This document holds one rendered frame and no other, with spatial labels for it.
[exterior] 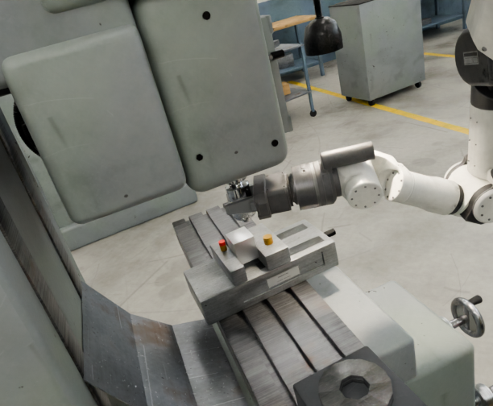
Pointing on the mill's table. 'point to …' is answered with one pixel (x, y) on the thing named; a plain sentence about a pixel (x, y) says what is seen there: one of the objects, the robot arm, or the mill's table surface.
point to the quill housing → (213, 86)
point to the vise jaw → (270, 256)
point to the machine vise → (258, 272)
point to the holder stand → (355, 384)
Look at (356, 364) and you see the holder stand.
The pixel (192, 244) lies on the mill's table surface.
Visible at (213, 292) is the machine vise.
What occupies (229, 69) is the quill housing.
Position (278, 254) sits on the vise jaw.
